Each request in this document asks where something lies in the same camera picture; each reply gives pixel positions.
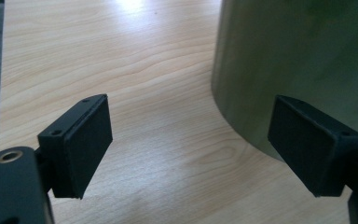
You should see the green round bin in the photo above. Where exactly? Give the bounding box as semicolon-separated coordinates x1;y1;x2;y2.
211;0;358;163

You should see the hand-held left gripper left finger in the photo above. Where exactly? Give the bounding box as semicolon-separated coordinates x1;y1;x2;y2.
37;93;114;200

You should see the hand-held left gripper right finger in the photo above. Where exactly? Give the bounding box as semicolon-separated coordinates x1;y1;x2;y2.
268;95;358;198

